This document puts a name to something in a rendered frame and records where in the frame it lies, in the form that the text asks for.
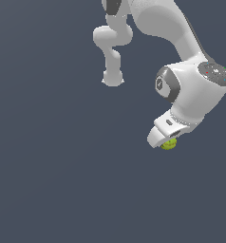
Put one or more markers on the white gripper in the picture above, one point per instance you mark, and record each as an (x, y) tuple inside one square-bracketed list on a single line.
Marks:
[(165, 129)]

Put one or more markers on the small yellow-green knobbly object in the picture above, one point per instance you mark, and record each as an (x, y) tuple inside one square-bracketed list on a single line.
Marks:
[(168, 145)]

